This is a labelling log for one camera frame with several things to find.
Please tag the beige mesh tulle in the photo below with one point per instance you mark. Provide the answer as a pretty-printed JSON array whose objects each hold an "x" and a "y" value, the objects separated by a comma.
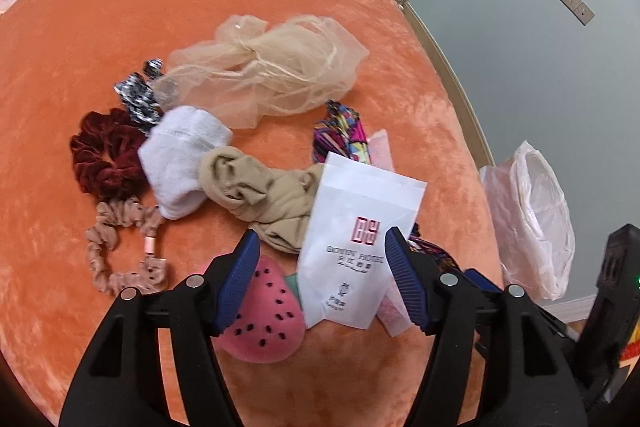
[{"x": 280, "y": 67}]

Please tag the dark red velvet scrunchie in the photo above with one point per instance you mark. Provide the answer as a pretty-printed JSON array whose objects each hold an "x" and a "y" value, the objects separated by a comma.
[{"x": 95, "y": 167}]

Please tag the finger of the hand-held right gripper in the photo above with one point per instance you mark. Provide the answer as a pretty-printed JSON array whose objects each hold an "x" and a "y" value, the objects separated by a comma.
[{"x": 482, "y": 281}]

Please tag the grey wall socket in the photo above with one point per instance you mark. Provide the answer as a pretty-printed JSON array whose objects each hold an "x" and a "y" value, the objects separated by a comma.
[{"x": 572, "y": 2}]

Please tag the white sock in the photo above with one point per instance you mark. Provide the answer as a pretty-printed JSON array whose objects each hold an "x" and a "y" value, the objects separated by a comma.
[{"x": 175, "y": 157}]

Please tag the white paper packet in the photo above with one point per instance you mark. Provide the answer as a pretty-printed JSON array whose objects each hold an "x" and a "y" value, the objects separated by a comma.
[{"x": 350, "y": 217}]

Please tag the colourful patterned cloth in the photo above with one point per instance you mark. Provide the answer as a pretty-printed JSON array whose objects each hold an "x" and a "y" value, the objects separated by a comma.
[{"x": 340, "y": 137}]

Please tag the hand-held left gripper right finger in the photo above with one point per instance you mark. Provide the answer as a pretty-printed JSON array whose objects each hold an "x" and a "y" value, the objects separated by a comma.
[{"x": 405, "y": 282}]

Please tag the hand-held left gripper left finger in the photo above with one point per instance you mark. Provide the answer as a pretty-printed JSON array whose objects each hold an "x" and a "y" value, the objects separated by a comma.
[{"x": 242, "y": 277}]

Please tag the pink flat packet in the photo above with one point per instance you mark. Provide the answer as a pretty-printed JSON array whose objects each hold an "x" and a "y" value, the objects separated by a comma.
[{"x": 382, "y": 152}]

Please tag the white plastic bag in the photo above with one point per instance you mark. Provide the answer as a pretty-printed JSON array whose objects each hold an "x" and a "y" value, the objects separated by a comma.
[{"x": 530, "y": 217}]

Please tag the orange plush blanket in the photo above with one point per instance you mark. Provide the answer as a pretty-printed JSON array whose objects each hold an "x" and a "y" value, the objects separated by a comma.
[{"x": 75, "y": 57}]

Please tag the pink beige scrunchie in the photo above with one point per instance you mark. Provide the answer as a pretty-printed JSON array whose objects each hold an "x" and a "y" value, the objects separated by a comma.
[{"x": 100, "y": 257}]

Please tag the beige stocking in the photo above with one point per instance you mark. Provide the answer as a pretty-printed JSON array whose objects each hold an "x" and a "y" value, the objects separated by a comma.
[{"x": 250, "y": 187}]

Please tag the pink watermelon sponge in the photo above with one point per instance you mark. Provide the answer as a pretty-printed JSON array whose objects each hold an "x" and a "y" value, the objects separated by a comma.
[{"x": 270, "y": 317}]

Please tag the black and white patterned scrunchie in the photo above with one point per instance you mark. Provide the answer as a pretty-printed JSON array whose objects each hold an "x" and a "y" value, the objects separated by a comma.
[{"x": 132, "y": 94}]

